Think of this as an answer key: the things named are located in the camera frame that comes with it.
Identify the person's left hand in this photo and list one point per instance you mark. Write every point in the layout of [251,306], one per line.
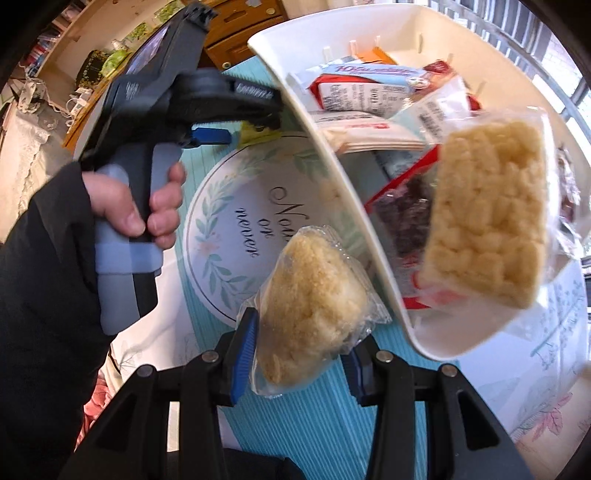
[115,203]

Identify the white power strip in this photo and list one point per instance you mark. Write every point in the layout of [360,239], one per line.
[79,100]

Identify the red candy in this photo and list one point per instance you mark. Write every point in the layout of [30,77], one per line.
[441,68]

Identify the clear wrapped red brown snack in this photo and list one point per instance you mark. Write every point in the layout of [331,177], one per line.
[568,184]

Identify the cream floral cloth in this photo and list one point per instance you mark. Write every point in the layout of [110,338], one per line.
[549,424]

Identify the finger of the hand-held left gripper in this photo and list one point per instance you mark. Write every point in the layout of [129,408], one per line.
[258,104]
[212,136]

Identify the white lace cloth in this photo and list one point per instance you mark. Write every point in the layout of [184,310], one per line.
[27,138]

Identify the wooden bookshelf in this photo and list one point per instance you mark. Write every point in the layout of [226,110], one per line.
[69,41]

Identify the person's black jacket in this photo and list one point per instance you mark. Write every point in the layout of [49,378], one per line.
[263,466]

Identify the red bordered snack packet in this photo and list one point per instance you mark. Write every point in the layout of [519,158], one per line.
[406,221]

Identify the white biscuit pack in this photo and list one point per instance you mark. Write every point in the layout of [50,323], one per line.
[369,134]

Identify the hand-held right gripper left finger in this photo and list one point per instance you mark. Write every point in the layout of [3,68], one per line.
[242,364]

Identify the crumbly yellow cake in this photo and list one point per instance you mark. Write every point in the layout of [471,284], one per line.
[309,314]

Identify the blue red cookie pack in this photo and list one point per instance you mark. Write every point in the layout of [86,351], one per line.
[360,83]

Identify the orange white snack pack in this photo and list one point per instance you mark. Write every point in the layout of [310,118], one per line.
[381,55]

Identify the white plastic bin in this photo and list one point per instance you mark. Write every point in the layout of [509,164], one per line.
[461,332]

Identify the teal placemat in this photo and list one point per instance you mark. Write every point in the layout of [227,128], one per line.
[314,424]

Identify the puffed rice bar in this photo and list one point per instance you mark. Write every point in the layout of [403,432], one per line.
[489,217]

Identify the metal window grille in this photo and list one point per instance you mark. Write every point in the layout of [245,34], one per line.
[508,27]

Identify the person's left forearm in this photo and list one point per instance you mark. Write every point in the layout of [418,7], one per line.
[41,323]

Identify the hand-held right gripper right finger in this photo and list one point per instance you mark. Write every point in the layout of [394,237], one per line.
[355,378]

